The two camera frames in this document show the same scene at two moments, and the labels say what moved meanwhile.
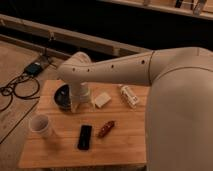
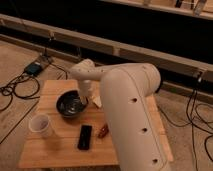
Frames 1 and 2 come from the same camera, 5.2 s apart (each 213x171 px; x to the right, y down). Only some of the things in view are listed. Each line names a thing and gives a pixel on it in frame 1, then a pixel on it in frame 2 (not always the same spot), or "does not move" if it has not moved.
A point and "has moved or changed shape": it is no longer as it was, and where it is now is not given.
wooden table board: (109, 129) does not move
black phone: (84, 138) does not move
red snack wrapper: (106, 128) does not move
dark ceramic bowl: (62, 96) has moved or changed shape
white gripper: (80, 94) -> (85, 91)
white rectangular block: (102, 100) does not move
